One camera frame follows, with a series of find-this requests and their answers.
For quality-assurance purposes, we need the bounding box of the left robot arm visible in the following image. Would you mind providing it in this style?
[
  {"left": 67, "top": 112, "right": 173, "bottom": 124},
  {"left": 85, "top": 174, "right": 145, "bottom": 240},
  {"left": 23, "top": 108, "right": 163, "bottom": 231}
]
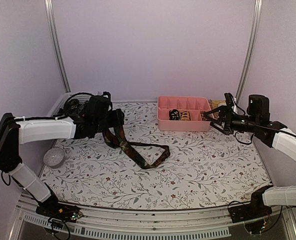
[{"left": 0, "top": 93, "right": 124, "bottom": 219}]

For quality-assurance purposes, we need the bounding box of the front aluminium rail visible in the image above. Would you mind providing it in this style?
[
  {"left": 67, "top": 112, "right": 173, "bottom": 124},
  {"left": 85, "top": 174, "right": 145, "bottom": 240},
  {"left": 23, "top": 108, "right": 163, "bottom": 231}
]
[{"left": 10, "top": 195, "right": 296, "bottom": 240}]

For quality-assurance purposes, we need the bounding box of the dark red rolled tie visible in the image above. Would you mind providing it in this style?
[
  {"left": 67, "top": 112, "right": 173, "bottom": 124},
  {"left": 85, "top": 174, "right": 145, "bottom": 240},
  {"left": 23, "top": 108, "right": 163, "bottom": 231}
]
[{"left": 200, "top": 111, "right": 210, "bottom": 122}]

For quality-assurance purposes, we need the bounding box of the aluminium frame post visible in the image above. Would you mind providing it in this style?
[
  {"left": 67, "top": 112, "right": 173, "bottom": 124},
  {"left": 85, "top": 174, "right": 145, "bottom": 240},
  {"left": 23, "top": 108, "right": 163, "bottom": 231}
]
[
  {"left": 44, "top": 0, "right": 71, "bottom": 93},
  {"left": 235, "top": 0, "right": 262, "bottom": 103}
]

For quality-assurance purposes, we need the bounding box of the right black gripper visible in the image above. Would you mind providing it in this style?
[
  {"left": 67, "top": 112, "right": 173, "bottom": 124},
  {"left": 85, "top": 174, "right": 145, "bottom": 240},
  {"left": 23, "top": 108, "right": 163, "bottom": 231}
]
[{"left": 204, "top": 105, "right": 259, "bottom": 136}]

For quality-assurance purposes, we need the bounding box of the pink divided organizer box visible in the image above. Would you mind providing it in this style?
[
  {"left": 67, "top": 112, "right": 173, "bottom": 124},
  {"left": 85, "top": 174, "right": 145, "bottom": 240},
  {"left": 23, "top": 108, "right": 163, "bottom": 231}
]
[{"left": 157, "top": 96, "right": 211, "bottom": 132}]

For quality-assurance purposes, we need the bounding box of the grey speckled bowl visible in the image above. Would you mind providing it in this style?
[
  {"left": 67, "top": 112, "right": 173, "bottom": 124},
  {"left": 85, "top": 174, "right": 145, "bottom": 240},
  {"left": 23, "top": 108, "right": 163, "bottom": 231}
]
[{"left": 43, "top": 147, "right": 65, "bottom": 169}]

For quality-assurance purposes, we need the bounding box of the right aluminium frame post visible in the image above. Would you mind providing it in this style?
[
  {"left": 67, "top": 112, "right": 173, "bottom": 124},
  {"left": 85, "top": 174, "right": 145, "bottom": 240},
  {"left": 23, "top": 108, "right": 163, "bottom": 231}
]
[{"left": 235, "top": 0, "right": 262, "bottom": 103}]

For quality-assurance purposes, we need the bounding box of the white plastic mesh basket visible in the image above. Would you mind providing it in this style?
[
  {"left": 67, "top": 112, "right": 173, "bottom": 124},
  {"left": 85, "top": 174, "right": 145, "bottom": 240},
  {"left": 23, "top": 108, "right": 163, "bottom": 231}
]
[{"left": 47, "top": 92, "right": 93, "bottom": 117}]

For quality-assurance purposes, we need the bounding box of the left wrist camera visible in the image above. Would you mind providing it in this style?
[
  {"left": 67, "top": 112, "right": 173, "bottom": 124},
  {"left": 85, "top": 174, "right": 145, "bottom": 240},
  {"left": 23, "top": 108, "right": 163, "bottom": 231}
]
[{"left": 99, "top": 91, "right": 111, "bottom": 102}]

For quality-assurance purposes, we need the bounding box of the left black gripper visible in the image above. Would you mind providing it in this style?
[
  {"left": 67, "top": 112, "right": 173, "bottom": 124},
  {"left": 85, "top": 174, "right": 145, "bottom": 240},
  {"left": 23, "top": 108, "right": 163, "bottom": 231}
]
[{"left": 95, "top": 108, "right": 125, "bottom": 134}]

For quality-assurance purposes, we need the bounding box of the left aluminium frame post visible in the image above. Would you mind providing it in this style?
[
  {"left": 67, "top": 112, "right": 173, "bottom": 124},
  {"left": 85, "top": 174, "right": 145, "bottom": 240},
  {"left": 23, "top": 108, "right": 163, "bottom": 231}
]
[{"left": 44, "top": 0, "right": 71, "bottom": 93}]

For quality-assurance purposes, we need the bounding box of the yellow patterned rolled tie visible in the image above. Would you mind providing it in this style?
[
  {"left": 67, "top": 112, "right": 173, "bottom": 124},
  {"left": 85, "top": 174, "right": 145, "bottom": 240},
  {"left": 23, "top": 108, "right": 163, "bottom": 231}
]
[{"left": 180, "top": 111, "right": 191, "bottom": 121}]

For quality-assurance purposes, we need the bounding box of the floral patterned table mat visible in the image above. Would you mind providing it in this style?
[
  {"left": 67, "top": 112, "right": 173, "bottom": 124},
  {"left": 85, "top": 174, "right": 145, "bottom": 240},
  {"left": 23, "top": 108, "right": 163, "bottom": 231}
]
[{"left": 41, "top": 102, "right": 270, "bottom": 210}]

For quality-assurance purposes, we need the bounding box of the brown green patterned tie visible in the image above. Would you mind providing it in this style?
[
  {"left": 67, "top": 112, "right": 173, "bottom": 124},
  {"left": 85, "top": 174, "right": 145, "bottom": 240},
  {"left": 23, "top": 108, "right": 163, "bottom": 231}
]
[{"left": 102, "top": 126, "right": 170, "bottom": 170}]

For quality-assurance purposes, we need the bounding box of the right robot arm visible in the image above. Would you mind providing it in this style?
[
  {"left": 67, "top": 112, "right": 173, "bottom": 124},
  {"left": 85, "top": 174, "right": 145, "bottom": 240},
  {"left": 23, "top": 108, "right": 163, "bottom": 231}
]
[{"left": 201, "top": 93, "right": 296, "bottom": 223}]

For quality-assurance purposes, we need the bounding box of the pile of dark ties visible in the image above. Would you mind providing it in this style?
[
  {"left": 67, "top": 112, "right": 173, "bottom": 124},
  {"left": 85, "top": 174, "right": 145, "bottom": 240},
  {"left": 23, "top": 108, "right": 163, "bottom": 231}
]
[{"left": 58, "top": 98, "right": 89, "bottom": 117}]

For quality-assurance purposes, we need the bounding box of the black white rolled tie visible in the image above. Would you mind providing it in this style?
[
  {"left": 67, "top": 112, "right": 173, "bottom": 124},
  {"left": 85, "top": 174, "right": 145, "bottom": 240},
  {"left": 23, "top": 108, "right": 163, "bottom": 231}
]
[{"left": 169, "top": 109, "right": 180, "bottom": 121}]

